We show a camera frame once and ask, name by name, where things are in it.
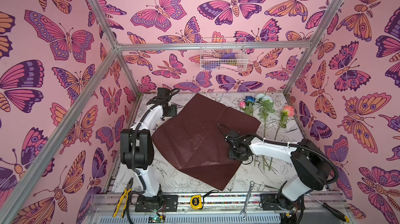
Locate small pink fake rose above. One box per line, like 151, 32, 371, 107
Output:
239, 101, 246, 110

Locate blue fake rose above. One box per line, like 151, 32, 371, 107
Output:
243, 96, 256, 116

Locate dark red wrapping paper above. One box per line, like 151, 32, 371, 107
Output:
152, 94, 260, 190

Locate coral pink fake rose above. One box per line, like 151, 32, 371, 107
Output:
268, 105, 295, 172

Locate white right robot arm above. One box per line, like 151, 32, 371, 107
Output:
225, 130, 339, 210

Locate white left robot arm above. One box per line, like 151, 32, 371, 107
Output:
120, 88, 180, 210

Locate white fake rose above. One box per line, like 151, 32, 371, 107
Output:
255, 93, 275, 138

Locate silver combination wrench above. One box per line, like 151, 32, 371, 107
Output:
240, 181, 255, 219

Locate yellow tape measure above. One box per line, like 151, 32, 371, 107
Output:
190, 194, 203, 210

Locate green circuit board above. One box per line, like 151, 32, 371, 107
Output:
148, 215, 166, 224

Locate black yellow screwdriver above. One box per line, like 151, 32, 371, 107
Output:
304, 191, 350, 223

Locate aluminium frame crossbar back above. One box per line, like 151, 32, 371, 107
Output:
117, 41, 312, 52

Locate white wire basket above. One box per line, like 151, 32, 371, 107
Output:
199, 38, 249, 73

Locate yellow handled pliers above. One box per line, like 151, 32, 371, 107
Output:
112, 178, 133, 218

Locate aluminium frame post left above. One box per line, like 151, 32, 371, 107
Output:
87, 0, 140, 96

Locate aluminium frame post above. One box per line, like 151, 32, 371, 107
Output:
87, 0, 140, 96
283, 0, 344, 96

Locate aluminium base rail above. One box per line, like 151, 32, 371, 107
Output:
89, 191, 349, 217

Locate aluminium frame post right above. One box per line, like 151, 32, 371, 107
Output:
283, 0, 344, 96

